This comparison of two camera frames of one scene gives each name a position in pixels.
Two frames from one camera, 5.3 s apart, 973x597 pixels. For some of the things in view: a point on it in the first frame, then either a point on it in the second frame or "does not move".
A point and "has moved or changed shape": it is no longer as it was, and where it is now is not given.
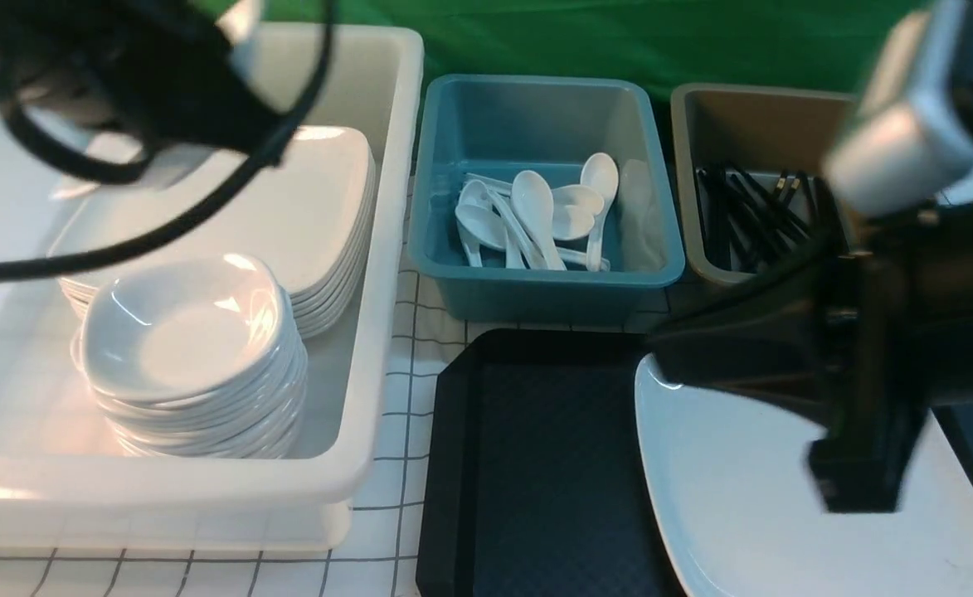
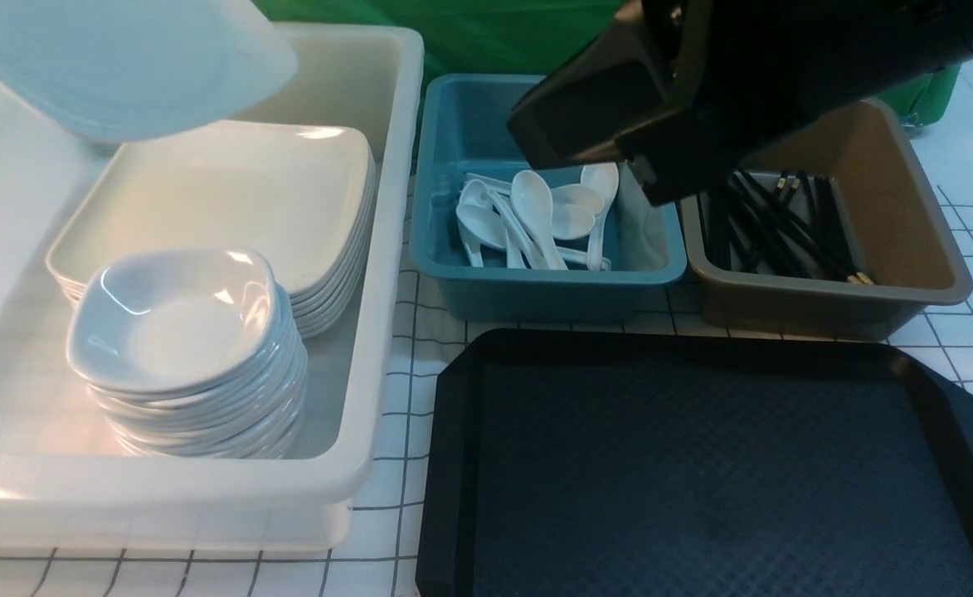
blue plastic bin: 544,199 does not move
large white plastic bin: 33,467 does not move
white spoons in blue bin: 532,225 does not move
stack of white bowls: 203,359 does not move
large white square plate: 732,486 has moved or changed shape
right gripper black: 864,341 → 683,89
